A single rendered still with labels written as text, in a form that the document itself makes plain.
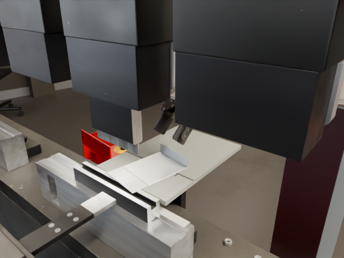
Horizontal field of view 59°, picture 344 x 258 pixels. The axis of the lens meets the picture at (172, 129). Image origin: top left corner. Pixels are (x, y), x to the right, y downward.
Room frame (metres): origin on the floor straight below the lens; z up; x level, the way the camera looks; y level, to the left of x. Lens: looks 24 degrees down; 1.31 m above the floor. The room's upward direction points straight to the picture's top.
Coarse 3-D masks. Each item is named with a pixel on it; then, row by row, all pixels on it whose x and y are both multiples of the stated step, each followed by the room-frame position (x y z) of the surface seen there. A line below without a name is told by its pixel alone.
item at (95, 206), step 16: (80, 208) 0.38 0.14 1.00; (96, 208) 0.38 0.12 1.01; (0, 224) 0.33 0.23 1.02; (48, 224) 0.35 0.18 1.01; (64, 224) 0.35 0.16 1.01; (80, 224) 0.35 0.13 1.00; (0, 240) 0.28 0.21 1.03; (16, 240) 0.30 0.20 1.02; (32, 240) 0.31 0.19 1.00; (48, 240) 0.31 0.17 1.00; (0, 256) 0.26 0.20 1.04; (16, 256) 0.26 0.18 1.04; (32, 256) 0.27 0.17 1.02
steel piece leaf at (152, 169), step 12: (156, 156) 0.55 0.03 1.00; (168, 156) 0.55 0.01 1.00; (180, 156) 0.53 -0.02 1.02; (132, 168) 0.50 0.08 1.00; (144, 168) 0.50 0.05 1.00; (156, 168) 0.50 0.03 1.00; (168, 168) 0.50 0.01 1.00; (180, 168) 0.50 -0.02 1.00; (144, 180) 0.46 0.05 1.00; (156, 180) 0.46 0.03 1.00
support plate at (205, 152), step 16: (176, 128) 0.70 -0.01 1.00; (144, 144) 0.61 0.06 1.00; (176, 144) 0.61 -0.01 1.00; (192, 144) 0.61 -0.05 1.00; (208, 144) 0.61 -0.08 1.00; (224, 144) 0.61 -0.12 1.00; (112, 160) 0.54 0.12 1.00; (128, 160) 0.54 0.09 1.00; (192, 160) 0.54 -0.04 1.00; (208, 160) 0.54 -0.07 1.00; (224, 160) 0.55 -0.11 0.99; (176, 176) 0.48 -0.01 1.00; (192, 176) 0.48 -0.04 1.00; (160, 192) 0.43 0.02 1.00; (176, 192) 0.43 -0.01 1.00
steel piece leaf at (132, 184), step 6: (120, 168) 0.50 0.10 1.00; (114, 174) 0.48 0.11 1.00; (120, 174) 0.48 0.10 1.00; (126, 174) 0.48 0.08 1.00; (132, 174) 0.48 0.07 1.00; (120, 180) 0.46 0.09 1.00; (126, 180) 0.46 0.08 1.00; (132, 180) 0.46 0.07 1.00; (138, 180) 0.46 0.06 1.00; (126, 186) 0.44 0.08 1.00; (132, 186) 0.44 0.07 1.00; (138, 186) 0.44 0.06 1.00; (144, 186) 0.44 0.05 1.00; (132, 192) 0.43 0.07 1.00
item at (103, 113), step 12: (96, 108) 0.46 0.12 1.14; (108, 108) 0.44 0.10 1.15; (120, 108) 0.42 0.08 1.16; (96, 120) 0.46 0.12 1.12; (108, 120) 0.44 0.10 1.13; (120, 120) 0.43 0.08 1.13; (132, 120) 0.41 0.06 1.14; (108, 132) 0.45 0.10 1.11; (120, 132) 0.43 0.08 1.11; (132, 132) 0.41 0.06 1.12; (120, 144) 0.44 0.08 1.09; (132, 144) 0.42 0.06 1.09
